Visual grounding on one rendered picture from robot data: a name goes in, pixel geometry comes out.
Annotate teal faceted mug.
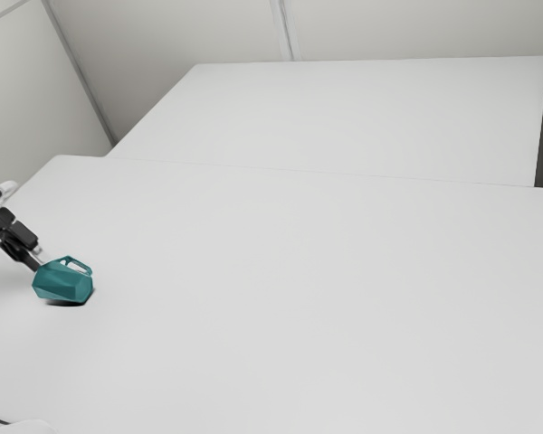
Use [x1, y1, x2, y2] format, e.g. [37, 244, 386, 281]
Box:
[30, 254, 95, 306]

